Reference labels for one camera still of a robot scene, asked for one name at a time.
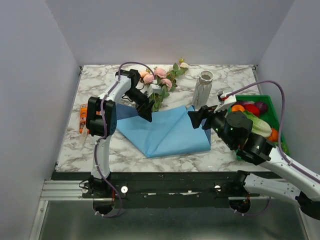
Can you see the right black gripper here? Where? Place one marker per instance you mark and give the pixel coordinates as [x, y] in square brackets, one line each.
[196, 116]

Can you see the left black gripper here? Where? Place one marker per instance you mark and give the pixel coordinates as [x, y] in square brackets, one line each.
[144, 108]

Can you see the blue wrapping paper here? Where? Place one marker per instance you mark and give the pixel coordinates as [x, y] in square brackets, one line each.
[169, 133]

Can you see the pink flower bouquet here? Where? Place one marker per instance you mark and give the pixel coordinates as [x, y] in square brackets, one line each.
[165, 80]

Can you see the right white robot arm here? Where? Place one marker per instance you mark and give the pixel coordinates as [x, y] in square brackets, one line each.
[301, 187]

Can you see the white ceramic vase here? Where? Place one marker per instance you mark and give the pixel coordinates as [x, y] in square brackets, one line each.
[202, 89]

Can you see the orange pepper toy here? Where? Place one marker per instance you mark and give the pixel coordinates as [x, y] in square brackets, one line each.
[237, 108]

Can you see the red pepper toy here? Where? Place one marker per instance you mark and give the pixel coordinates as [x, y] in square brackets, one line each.
[252, 109]

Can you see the orange packet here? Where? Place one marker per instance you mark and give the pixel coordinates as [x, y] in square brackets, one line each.
[82, 117]

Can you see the green lettuce toy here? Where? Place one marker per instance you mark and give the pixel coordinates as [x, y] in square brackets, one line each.
[259, 126]

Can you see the purple onion toy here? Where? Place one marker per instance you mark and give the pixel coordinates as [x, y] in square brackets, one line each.
[262, 106]

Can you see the green plastic basket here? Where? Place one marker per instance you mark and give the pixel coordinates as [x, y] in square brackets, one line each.
[272, 112]

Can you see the orange pumpkin toy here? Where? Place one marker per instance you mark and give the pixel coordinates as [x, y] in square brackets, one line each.
[274, 135]

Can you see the green pepper toy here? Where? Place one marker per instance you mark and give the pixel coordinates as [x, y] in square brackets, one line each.
[284, 147]

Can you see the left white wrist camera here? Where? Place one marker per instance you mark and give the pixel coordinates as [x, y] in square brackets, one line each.
[154, 89]

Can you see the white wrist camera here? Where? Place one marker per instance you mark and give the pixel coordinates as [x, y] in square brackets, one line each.
[154, 89]
[226, 99]

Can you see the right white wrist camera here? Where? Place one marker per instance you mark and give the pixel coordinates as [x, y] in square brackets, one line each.
[226, 99]

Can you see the aluminium rail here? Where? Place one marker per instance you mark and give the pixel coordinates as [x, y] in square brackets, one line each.
[53, 190]

